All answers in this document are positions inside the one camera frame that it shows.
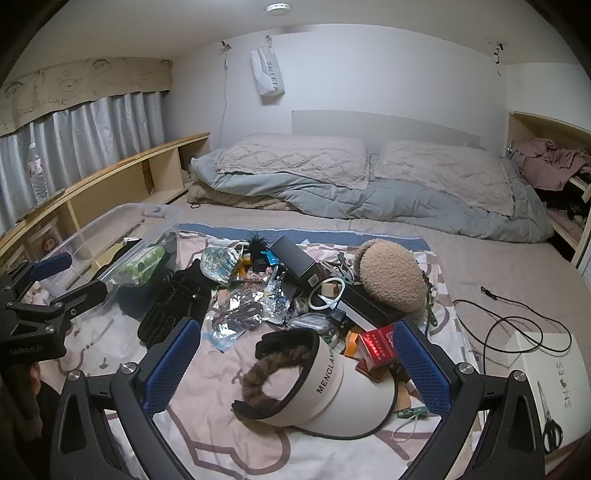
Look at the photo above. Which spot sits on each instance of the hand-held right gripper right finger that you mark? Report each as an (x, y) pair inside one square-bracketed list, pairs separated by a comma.
[(421, 369)]

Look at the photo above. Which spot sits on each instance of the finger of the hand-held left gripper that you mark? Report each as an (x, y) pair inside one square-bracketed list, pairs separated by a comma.
[(87, 291), (53, 265)]

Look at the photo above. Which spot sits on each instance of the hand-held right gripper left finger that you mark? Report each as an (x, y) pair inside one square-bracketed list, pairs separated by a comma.
[(171, 367)]

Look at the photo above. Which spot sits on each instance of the clear plastic storage box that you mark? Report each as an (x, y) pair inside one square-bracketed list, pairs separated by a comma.
[(92, 240)]

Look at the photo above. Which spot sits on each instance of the black cloth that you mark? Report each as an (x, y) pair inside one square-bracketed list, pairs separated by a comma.
[(175, 300)]

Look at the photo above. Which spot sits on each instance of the long black box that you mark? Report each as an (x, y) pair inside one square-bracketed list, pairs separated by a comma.
[(295, 263)]

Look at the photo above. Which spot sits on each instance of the tan leather patch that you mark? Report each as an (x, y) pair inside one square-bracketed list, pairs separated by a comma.
[(406, 395)]

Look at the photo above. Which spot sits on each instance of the green clip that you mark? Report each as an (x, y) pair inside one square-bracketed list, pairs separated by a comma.
[(411, 413)]

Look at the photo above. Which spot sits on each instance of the red box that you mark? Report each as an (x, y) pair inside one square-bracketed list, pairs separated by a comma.
[(381, 344)]

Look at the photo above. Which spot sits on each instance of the clear plastic zip bag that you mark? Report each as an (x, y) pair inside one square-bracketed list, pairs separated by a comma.
[(226, 330)]

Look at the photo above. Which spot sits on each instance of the green white packet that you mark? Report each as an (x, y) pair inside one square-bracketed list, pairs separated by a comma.
[(147, 261)]

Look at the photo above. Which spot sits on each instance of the white sun visor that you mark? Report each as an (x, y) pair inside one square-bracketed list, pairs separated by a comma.
[(332, 387)]

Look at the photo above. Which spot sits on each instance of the clear plastic water bottle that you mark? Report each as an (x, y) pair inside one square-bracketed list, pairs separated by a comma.
[(38, 175)]

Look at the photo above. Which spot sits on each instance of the fuzzy tan hat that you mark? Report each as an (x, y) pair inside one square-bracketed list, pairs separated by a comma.
[(392, 277)]

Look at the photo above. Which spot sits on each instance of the brown braided headband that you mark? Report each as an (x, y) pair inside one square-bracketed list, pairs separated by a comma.
[(272, 373)]

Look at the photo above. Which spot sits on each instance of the black leather glove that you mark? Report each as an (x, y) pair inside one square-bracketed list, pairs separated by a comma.
[(277, 344)]

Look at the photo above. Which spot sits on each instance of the patterned face mask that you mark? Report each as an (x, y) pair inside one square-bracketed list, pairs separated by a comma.
[(219, 267)]

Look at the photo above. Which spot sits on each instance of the white shoe box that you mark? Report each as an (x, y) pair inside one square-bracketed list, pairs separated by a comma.
[(545, 369)]

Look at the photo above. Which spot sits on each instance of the beige bed mattress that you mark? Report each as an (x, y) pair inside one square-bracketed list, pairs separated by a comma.
[(485, 258)]

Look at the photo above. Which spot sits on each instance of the long wooden shelf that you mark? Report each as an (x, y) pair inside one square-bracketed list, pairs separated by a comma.
[(138, 150)]

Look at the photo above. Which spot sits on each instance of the grey curtain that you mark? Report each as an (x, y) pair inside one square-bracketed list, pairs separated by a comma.
[(92, 127)]

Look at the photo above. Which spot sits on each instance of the black feather hair clip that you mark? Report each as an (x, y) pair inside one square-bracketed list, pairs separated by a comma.
[(255, 243)]

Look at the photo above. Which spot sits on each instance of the tan fleece blanket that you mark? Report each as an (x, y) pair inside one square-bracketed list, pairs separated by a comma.
[(231, 199)]

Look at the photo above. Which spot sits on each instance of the beige doodle curtain valance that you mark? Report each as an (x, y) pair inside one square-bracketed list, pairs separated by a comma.
[(69, 87)]

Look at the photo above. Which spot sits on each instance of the grey duvet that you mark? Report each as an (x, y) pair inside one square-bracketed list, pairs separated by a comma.
[(323, 196)]

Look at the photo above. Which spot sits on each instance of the white headboard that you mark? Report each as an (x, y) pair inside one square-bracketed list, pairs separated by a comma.
[(383, 124)]

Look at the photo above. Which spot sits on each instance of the pile of pink clothes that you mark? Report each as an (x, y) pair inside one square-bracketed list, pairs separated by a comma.
[(549, 157)]

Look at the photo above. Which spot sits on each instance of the white paper bag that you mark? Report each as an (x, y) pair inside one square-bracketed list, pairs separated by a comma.
[(268, 74)]

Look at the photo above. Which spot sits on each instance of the round ceiling smoke detector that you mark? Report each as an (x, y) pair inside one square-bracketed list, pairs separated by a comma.
[(278, 8)]

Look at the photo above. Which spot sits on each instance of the wooden wall niche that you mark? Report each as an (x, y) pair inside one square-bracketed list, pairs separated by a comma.
[(579, 203)]

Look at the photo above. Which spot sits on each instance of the black wall clip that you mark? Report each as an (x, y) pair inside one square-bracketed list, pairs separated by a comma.
[(497, 50)]

